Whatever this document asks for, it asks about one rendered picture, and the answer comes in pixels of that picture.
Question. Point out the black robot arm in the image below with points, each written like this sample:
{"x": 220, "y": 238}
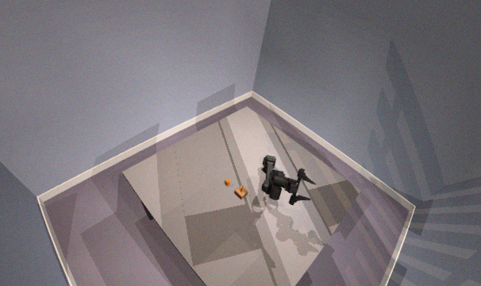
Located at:
{"x": 274, "y": 180}

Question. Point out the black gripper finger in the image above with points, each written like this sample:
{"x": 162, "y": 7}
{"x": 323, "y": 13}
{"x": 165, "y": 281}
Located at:
{"x": 300, "y": 197}
{"x": 307, "y": 179}

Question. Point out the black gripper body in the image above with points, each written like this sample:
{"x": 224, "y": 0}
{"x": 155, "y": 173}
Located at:
{"x": 300, "y": 176}

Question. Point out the tan square block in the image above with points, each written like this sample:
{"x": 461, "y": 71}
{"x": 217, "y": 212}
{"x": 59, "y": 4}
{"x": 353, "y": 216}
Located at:
{"x": 241, "y": 194}

